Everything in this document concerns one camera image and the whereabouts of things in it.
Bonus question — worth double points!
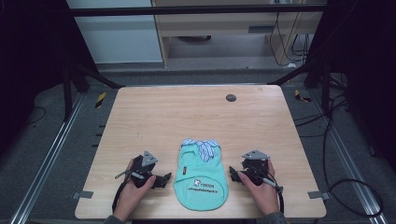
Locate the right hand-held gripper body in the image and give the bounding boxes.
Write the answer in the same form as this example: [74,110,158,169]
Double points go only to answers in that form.
[240,149,271,187]

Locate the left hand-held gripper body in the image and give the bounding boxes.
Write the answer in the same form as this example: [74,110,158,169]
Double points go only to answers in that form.
[128,150,160,189]

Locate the mint green pet shirt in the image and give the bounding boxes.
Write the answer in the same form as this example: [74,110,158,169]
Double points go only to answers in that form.
[172,137,230,213]

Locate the person's right hand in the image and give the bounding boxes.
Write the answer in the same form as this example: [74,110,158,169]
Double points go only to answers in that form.
[237,160,280,217]

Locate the person's left hand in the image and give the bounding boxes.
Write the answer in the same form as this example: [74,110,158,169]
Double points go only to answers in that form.
[112,158,157,223]

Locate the yellow black striped tape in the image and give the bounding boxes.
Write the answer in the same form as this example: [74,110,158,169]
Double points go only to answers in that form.
[94,91,107,110]
[293,89,312,104]

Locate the black metal stand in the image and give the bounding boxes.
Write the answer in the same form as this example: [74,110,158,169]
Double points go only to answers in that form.
[268,61,347,118]
[61,57,126,123]

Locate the white cabinet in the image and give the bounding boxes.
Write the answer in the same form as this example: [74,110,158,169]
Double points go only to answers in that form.
[66,0,163,65]

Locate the black curtain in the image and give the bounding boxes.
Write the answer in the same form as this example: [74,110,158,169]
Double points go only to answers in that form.
[0,0,98,157]
[305,0,396,174]

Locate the light wooden desk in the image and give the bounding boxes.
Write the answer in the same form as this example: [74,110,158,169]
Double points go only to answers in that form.
[150,0,328,68]

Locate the right hand-held gripper cable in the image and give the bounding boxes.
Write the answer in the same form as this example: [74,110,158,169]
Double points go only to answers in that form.
[252,167,286,215]

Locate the hand-held gripper cable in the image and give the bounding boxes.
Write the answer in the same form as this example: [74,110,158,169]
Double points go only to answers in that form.
[252,167,286,215]
[111,169,146,214]

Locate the left hand-held gripper cable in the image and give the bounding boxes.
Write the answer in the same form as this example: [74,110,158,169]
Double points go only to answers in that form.
[111,169,146,214]

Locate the grey table bracket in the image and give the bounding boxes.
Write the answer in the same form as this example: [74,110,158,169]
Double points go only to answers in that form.
[307,190,331,201]
[72,190,94,200]

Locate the black looped floor cable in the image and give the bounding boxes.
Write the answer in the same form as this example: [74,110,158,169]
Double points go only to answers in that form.
[293,92,385,218]

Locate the aluminium floor rail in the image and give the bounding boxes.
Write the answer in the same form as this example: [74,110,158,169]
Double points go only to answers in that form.
[309,88,389,224]
[8,92,86,224]

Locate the thin black floor cable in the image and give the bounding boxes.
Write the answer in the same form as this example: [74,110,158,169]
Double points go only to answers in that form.
[25,105,48,127]

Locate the black hanging desk cables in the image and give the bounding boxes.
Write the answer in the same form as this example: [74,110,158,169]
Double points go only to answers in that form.
[268,11,313,67]

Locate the black horizontal frame bar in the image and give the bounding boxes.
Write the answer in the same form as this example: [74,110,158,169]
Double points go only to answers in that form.
[66,3,328,18]

